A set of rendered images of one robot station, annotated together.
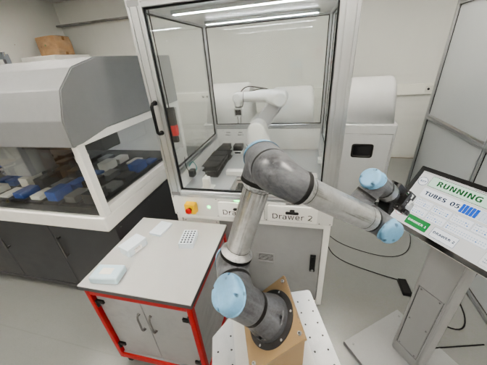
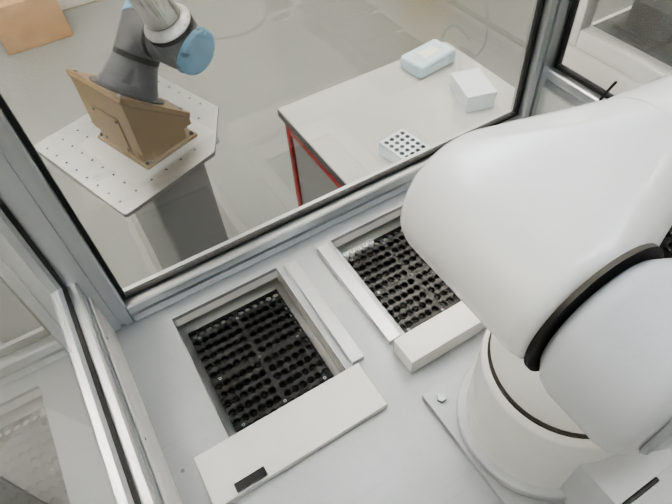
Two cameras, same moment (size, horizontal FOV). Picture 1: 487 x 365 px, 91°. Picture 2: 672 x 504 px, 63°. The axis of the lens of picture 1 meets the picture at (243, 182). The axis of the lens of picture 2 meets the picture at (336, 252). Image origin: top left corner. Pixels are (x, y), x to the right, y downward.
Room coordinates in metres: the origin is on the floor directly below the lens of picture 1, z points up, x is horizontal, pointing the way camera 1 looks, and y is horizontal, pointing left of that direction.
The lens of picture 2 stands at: (1.79, -0.52, 1.72)
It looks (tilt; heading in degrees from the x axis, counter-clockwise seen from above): 50 degrees down; 139
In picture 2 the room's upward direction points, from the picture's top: 5 degrees counter-clockwise
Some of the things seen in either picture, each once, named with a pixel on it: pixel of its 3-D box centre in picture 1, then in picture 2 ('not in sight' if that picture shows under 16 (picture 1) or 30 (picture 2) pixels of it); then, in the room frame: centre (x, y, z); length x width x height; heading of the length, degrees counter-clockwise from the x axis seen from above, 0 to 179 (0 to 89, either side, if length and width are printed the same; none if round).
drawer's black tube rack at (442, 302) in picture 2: not in sight; (410, 284); (1.43, -0.02, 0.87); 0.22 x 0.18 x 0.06; 165
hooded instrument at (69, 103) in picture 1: (66, 173); not in sight; (2.02, 1.61, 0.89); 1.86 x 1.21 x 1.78; 75
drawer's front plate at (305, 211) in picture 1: (292, 214); not in sight; (1.16, -0.28, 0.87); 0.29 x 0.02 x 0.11; 75
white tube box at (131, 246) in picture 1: (133, 245); not in sight; (1.09, 0.67, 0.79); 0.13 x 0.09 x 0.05; 148
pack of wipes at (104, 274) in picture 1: (108, 274); not in sight; (0.88, 0.73, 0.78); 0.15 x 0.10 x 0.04; 83
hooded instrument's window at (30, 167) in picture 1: (53, 148); not in sight; (2.00, 1.60, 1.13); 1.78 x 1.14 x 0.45; 75
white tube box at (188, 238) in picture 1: (188, 238); not in sight; (1.11, 0.35, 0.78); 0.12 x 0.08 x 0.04; 174
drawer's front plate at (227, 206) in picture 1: (240, 210); not in sight; (1.23, 0.03, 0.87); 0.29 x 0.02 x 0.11; 75
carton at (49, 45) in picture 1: (55, 46); not in sight; (4.71, 2.99, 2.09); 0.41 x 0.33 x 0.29; 74
